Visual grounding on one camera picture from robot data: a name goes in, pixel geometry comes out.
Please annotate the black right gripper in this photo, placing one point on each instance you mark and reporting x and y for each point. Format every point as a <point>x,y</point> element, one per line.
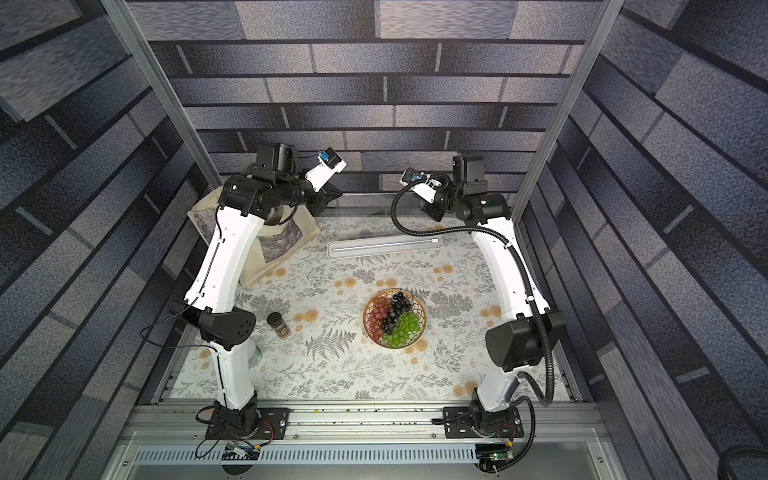
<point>434,204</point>

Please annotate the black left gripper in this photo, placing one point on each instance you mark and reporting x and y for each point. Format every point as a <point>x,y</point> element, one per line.
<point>321,197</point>

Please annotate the cream plastic wrap dispenser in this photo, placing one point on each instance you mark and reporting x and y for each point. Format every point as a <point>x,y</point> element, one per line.
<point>375,246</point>

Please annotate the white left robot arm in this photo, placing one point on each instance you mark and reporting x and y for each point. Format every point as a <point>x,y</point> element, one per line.
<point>243,207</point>

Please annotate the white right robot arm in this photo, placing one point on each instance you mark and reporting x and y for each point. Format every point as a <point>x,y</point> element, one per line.
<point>520,348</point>

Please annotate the cream canvas tote bag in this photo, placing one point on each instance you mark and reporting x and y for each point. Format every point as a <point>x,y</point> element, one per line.
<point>274,243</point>

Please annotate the black grape bunch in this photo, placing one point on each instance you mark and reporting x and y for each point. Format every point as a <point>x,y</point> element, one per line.
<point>400,304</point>

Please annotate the red grape bunch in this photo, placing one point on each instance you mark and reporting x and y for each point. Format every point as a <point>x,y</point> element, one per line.
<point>377,316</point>

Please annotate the dark spice jar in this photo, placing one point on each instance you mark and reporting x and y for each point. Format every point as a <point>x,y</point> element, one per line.
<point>276,321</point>

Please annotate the green grape bunch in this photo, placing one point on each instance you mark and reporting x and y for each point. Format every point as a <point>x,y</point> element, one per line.
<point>403,331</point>

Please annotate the green lidded tin can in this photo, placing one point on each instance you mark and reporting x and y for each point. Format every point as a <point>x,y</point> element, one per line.
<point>256,355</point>

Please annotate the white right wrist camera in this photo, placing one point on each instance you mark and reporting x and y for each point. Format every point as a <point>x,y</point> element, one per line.
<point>420,183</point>

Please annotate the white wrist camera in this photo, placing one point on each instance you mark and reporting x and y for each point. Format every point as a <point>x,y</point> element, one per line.
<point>420,183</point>
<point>329,163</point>

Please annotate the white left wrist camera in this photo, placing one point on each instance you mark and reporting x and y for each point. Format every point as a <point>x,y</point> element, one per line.
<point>329,163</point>

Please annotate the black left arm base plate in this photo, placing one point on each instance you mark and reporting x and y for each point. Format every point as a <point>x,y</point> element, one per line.
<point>257,424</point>

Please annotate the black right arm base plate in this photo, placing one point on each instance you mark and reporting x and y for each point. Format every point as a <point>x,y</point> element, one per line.
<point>469,422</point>

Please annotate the aluminium mounting rail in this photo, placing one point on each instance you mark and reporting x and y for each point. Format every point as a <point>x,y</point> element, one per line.
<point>173,422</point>

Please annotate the perforated white cable tray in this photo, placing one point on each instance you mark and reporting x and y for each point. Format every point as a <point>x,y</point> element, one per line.
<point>312,454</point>

